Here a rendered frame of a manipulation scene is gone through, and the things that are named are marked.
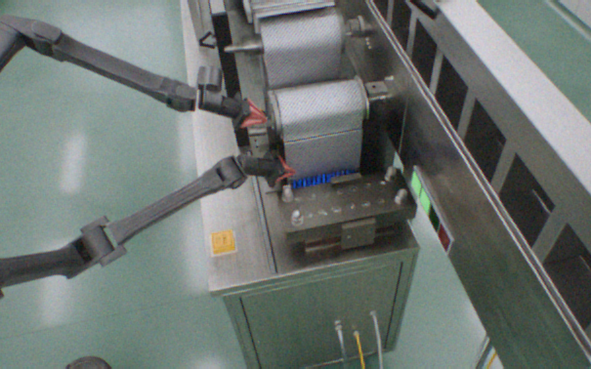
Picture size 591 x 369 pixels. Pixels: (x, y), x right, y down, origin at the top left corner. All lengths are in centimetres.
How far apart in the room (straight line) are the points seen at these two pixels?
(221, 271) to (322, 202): 38
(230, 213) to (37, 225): 173
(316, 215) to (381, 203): 20
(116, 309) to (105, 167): 105
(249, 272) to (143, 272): 128
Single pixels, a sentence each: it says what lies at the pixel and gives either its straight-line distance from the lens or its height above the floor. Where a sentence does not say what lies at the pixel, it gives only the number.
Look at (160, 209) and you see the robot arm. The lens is 129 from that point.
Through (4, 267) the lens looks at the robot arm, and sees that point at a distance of 108.
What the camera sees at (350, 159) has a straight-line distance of 153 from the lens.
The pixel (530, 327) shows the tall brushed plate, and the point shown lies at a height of 133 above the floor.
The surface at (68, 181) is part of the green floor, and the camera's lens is 334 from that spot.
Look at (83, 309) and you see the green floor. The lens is 272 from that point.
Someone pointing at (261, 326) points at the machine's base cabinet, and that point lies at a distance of 176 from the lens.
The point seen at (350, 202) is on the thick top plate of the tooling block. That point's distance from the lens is 148.
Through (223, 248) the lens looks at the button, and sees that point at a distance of 154.
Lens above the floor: 217
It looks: 49 degrees down
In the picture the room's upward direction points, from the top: 5 degrees counter-clockwise
